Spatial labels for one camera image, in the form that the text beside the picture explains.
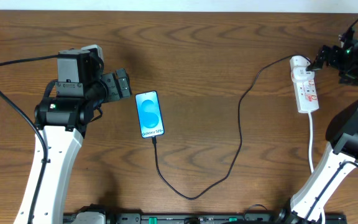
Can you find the blue Samsung Galaxy smartphone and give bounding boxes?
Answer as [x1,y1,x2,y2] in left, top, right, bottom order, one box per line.
[135,90,165,138]

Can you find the black charger cable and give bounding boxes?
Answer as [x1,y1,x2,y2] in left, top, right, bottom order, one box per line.
[151,54,313,200]

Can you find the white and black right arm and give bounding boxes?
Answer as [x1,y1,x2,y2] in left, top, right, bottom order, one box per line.
[275,27,358,223]

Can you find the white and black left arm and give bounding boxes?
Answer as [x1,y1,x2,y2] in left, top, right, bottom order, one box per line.
[14,125,84,224]

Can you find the white USB charger adapter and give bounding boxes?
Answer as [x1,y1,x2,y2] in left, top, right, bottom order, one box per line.
[290,55,314,82]

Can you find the white power strip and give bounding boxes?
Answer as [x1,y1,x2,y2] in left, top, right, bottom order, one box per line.
[291,68,319,114]

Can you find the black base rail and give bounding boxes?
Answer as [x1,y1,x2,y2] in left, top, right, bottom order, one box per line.
[62,203,347,224]

